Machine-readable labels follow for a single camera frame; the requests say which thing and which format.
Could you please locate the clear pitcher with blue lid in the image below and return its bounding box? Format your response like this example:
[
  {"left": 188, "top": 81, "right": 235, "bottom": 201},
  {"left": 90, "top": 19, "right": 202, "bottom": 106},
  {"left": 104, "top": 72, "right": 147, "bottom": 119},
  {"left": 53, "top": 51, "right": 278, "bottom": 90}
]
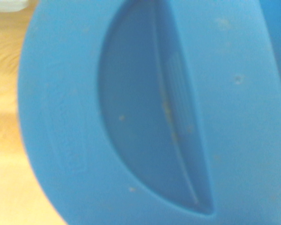
[{"left": 17, "top": 0, "right": 281, "bottom": 225}]

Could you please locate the cereal container with white lid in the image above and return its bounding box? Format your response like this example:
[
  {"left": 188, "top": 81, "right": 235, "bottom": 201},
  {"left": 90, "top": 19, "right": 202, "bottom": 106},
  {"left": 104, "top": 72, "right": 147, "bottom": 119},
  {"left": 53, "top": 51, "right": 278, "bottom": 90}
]
[{"left": 0, "top": 0, "right": 29, "bottom": 13}]

